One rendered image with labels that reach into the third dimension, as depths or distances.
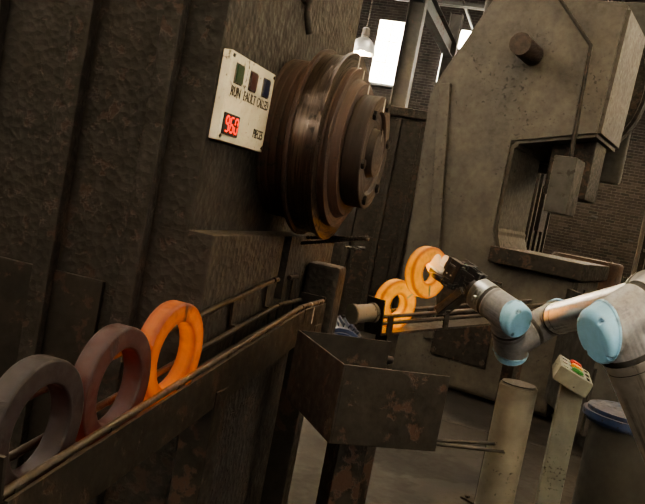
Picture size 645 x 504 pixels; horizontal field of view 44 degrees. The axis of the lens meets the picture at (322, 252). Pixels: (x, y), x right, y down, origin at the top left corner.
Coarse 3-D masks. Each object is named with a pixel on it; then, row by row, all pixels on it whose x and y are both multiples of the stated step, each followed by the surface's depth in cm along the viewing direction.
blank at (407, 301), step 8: (392, 280) 239; (400, 280) 239; (384, 288) 237; (392, 288) 237; (400, 288) 240; (376, 296) 237; (384, 296) 236; (392, 296) 238; (400, 296) 243; (408, 296) 242; (400, 304) 244; (408, 304) 243; (384, 312) 237; (400, 312) 242; (408, 312) 243; (384, 320) 238
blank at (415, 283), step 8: (424, 248) 230; (432, 248) 231; (416, 256) 228; (424, 256) 229; (432, 256) 232; (408, 264) 229; (416, 264) 228; (424, 264) 230; (408, 272) 229; (416, 272) 228; (408, 280) 229; (416, 280) 229; (432, 280) 234; (408, 288) 231; (416, 288) 229; (424, 288) 231; (432, 288) 234; (440, 288) 236; (424, 296) 232; (432, 296) 234
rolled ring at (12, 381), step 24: (24, 360) 97; (48, 360) 98; (0, 384) 93; (24, 384) 94; (48, 384) 99; (72, 384) 104; (0, 408) 91; (72, 408) 105; (0, 432) 91; (48, 432) 105; (72, 432) 106; (48, 456) 103
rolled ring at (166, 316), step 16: (160, 304) 131; (176, 304) 132; (160, 320) 128; (176, 320) 131; (192, 320) 136; (160, 336) 127; (192, 336) 139; (192, 352) 139; (176, 368) 139; (192, 368) 140; (160, 384) 136; (144, 400) 129; (160, 400) 132
